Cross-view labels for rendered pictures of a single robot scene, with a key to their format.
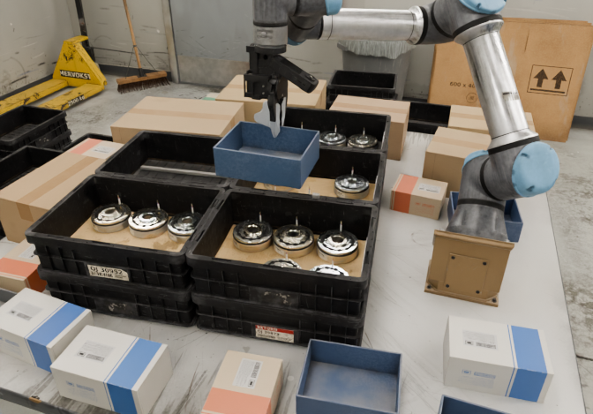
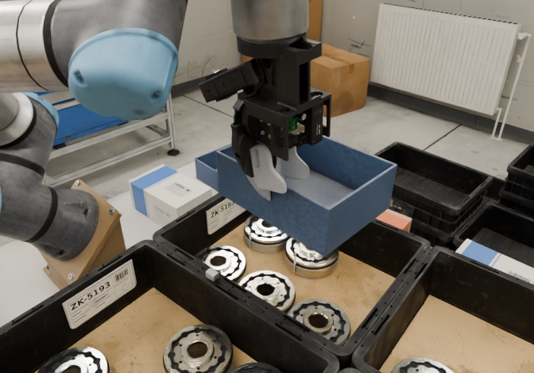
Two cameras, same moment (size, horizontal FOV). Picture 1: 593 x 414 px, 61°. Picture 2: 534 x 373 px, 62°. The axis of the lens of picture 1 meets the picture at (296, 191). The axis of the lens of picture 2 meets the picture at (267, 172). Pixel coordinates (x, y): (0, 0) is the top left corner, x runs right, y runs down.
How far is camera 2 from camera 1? 157 cm
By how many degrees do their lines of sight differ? 113
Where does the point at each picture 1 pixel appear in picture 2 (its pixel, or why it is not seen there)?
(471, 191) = (42, 192)
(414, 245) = not seen: hidden behind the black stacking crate
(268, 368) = not seen: hidden behind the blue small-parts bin
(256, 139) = (301, 223)
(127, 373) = (479, 253)
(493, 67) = not seen: outside the picture
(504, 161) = (43, 120)
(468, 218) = (77, 200)
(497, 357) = (183, 178)
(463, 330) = (180, 196)
